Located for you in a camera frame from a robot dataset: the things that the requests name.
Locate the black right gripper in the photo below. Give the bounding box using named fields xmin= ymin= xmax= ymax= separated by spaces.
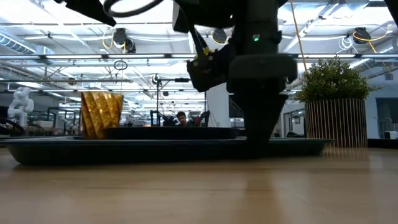
xmin=228 ymin=54 xmax=299 ymax=159

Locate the black cable loop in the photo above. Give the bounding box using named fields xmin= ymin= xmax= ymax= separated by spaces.
xmin=103 ymin=0 xmax=165 ymax=19

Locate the person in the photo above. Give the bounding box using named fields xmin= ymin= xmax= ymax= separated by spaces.
xmin=175 ymin=111 xmax=190 ymax=127

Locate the hanging cable reel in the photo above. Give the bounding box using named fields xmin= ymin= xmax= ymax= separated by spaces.
xmin=352 ymin=27 xmax=373 ymax=45
xmin=111 ymin=27 xmax=137 ymax=54

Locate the dark green plastic tray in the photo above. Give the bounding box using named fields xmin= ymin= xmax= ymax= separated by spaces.
xmin=0 ymin=136 xmax=334 ymax=166

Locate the white humanoid robot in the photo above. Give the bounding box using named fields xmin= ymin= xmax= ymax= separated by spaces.
xmin=6 ymin=86 xmax=35 ymax=127

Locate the black tripod stand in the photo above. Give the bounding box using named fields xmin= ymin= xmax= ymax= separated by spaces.
xmin=151 ymin=73 xmax=191 ymax=127

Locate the black aluminium table frame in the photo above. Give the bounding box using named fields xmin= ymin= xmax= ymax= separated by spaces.
xmin=0 ymin=134 xmax=398 ymax=149

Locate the amber ribbed glass cup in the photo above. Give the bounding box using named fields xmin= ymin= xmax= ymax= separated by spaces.
xmin=80 ymin=90 xmax=124 ymax=140

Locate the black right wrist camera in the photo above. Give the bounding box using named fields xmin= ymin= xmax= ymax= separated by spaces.
xmin=185 ymin=46 xmax=234 ymax=93

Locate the yellow power cable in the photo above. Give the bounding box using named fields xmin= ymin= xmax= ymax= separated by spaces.
xmin=289 ymin=0 xmax=309 ymax=74

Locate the potted plant in striped pot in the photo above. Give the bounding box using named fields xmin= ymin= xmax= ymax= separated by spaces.
xmin=294 ymin=57 xmax=382 ymax=149

